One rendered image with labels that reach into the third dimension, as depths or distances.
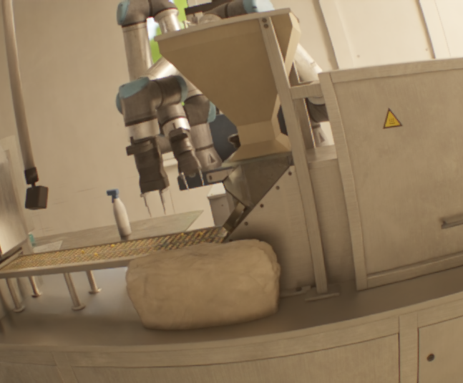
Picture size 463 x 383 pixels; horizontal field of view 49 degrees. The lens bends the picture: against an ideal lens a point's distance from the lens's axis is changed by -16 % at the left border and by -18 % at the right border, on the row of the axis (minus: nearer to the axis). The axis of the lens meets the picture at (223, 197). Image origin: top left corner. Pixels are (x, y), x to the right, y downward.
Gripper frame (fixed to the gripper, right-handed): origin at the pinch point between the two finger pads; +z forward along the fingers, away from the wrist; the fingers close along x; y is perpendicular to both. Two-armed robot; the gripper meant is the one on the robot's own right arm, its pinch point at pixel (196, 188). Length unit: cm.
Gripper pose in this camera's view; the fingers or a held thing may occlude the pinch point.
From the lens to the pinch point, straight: 197.9
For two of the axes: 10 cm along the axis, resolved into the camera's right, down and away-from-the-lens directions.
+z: 3.3, 9.2, -2.2
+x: -9.4, 3.3, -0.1
